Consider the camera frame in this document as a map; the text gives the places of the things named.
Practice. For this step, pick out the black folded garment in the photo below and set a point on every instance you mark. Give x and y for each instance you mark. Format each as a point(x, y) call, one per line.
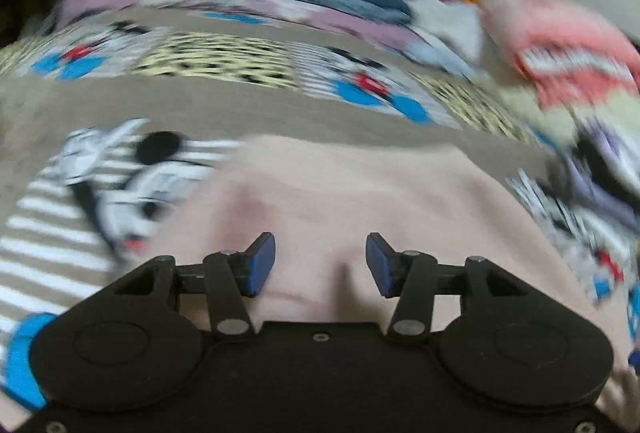
point(607, 163)

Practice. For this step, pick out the cartoon mouse printed blanket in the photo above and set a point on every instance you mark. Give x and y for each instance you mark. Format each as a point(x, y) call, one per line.
point(150, 113)

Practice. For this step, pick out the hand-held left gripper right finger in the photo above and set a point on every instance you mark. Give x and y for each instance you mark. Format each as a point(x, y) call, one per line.
point(377, 265)

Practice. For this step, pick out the rolled pink white quilt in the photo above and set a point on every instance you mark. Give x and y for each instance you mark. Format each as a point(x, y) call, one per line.
point(565, 43)

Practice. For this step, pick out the white crumpled cloth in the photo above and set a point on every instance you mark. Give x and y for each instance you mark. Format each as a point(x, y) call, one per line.
point(450, 28)

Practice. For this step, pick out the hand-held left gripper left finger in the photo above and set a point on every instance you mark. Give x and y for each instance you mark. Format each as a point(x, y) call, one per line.
point(260, 263)

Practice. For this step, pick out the cream folded blanket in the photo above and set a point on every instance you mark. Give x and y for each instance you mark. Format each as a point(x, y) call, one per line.
point(545, 113)

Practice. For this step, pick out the pale pink fleece garment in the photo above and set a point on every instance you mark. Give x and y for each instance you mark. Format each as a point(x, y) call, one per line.
point(375, 193)

